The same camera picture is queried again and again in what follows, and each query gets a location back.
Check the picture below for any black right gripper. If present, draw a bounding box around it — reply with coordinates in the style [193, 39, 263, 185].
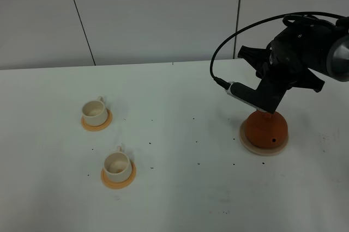
[238, 14, 348, 93]

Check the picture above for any brown clay teapot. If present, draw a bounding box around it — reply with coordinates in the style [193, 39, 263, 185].
[245, 111, 288, 149]

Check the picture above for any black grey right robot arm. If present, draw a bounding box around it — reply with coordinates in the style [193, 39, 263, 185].
[238, 13, 348, 92]

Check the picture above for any beige round teapot coaster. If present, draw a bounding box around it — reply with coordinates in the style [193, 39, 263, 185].
[239, 121, 288, 156]

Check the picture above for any white teacup near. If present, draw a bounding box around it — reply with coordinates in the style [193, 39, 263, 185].
[104, 146, 133, 183]

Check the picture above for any white teacup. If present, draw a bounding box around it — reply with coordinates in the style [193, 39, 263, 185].
[82, 96, 108, 127]
[104, 146, 133, 183]

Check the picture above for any white teacup far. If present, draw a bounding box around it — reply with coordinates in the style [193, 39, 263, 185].
[82, 96, 108, 127]

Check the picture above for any orange saucer far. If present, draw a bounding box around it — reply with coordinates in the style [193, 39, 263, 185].
[81, 109, 113, 132]

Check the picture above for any orange saucer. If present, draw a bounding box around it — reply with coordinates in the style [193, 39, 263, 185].
[100, 161, 136, 190]
[81, 109, 113, 132]

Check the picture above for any orange saucer near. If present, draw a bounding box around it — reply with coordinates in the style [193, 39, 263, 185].
[100, 161, 136, 190]

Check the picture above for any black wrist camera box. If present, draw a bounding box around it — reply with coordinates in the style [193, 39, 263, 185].
[225, 63, 297, 114]

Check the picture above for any black camera cable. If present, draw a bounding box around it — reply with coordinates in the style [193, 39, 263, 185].
[209, 11, 345, 90]

